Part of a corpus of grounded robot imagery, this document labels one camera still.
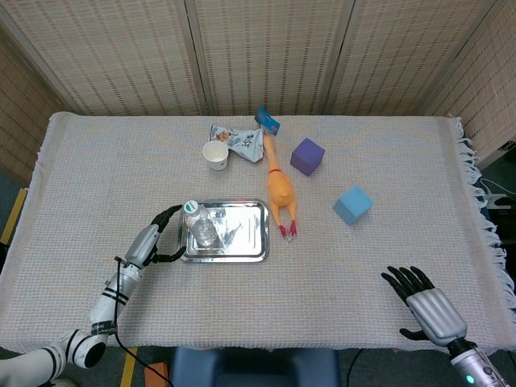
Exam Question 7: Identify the clear plastic bottle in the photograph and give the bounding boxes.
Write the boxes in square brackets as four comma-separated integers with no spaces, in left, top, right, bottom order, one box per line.
[181,200,218,247]

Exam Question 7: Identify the woven bamboo folding screen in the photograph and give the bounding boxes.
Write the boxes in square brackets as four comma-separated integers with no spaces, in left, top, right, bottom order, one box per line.
[0,0,516,182]

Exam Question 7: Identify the white paper cup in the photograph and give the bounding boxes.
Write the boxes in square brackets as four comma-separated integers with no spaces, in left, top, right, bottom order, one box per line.
[202,139,230,173]

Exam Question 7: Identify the purple foam cube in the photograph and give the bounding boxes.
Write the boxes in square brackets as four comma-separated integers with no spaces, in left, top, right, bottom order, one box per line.
[289,137,326,177]

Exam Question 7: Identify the silver snack bag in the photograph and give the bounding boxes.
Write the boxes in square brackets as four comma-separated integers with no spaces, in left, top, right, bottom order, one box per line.
[208,123,266,164]

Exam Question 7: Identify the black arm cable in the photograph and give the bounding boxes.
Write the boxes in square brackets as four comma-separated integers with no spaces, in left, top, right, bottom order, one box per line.
[114,256,174,387]

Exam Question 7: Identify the black floor cable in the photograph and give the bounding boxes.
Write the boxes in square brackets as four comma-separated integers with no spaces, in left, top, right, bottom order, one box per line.
[347,349,364,387]

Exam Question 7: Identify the yellow rubber chicken toy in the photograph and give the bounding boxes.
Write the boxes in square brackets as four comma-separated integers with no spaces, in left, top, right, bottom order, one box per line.
[262,132,300,242]

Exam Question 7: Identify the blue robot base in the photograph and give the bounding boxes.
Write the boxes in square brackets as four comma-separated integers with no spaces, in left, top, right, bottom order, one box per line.
[169,347,342,387]

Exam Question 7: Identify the orange floor object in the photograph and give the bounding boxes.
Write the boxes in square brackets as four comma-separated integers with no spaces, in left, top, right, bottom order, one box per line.
[144,362,169,387]

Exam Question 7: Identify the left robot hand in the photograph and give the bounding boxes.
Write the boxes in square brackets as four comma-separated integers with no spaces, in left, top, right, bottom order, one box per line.
[123,204,187,270]

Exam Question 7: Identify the stainless steel tray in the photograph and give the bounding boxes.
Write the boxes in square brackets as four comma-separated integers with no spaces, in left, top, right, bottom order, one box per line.
[177,198,271,264]

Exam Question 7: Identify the beige woven tablecloth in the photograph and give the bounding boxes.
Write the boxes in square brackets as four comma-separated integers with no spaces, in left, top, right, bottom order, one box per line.
[0,110,516,356]

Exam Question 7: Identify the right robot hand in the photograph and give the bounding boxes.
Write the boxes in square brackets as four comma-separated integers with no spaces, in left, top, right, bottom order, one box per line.
[381,264,468,347]

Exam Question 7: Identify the small blue packet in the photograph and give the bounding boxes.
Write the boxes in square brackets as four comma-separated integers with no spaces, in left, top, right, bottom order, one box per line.
[254,106,281,137]

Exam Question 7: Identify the light blue foam cube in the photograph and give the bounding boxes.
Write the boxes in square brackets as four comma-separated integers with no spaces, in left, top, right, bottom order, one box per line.
[332,185,374,227]

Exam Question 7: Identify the white power strip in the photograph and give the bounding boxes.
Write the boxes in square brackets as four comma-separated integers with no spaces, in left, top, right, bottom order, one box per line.
[481,177,513,210]

